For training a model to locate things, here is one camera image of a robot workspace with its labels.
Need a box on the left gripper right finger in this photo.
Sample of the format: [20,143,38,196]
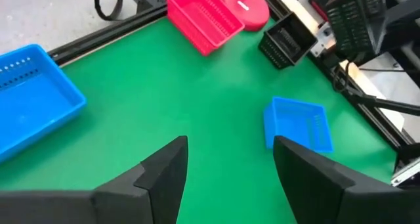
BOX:
[272,135,420,224]

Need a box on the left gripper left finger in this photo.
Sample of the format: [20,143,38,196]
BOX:
[0,135,190,224]

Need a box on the red desk lamp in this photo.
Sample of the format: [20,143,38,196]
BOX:
[220,0,271,32]

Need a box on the blue plastic basket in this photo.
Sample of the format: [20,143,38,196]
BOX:
[262,96,335,153]
[0,43,87,163]

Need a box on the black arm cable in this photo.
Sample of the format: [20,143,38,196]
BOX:
[331,57,362,94]

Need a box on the green table mat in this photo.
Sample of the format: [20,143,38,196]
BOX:
[0,15,398,224]

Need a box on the black plastic basket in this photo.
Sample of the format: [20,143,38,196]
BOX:
[324,0,389,60]
[257,11,319,70]

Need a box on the black coiled cable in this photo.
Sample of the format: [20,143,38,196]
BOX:
[94,0,125,22]

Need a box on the red plastic basket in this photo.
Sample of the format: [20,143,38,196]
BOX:
[166,0,245,49]
[165,0,245,56]

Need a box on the black table frame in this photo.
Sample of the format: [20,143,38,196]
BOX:
[47,0,420,189]

